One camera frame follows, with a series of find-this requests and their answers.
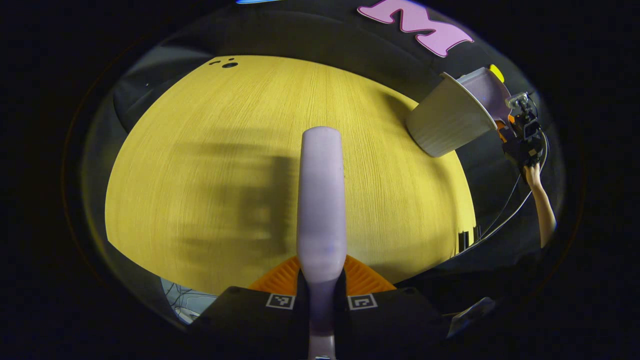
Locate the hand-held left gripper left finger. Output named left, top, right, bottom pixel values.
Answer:
left=192, top=256, right=310, bottom=360

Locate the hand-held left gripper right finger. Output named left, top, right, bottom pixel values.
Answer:
left=337, top=255, right=451, bottom=360

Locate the lilac plastic dustpan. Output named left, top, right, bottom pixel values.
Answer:
left=457, top=67, right=513, bottom=123

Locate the white ribbed garbage bin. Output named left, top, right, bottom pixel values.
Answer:
left=406, top=71, right=498, bottom=158

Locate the lilac small broom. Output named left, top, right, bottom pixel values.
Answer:
left=296, top=126, right=347, bottom=360

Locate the black desk clamp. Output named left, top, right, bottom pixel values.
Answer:
left=458, top=226, right=482, bottom=252

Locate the black backdrop cloth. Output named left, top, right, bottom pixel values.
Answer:
left=80, top=0, right=566, bottom=301

